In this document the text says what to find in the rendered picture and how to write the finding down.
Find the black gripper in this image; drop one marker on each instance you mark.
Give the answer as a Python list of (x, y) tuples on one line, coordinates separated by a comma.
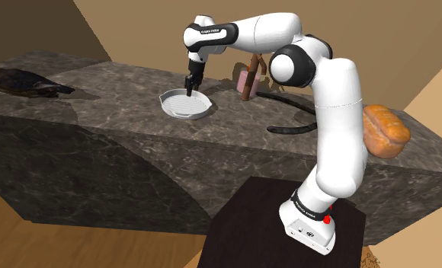
[(196, 68)]

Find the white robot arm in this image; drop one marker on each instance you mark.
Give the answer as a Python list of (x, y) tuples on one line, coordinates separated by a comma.
[(336, 111)]

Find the white round grill pan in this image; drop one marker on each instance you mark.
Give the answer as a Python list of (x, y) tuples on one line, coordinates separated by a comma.
[(185, 104)]

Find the pink utensil holder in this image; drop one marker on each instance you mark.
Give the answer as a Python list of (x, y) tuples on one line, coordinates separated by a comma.
[(245, 81)]

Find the dark marble counter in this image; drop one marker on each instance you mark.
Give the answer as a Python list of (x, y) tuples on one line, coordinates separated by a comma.
[(139, 148)]

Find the dark robot stand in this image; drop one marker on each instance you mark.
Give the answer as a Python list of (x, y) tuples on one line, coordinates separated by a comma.
[(250, 230)]

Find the dark bird figure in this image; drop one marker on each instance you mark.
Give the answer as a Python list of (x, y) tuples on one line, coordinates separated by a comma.
[(22, 83)]

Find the orange bread loaf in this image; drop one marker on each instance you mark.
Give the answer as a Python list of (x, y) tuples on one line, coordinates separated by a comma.
[(386, 131)]

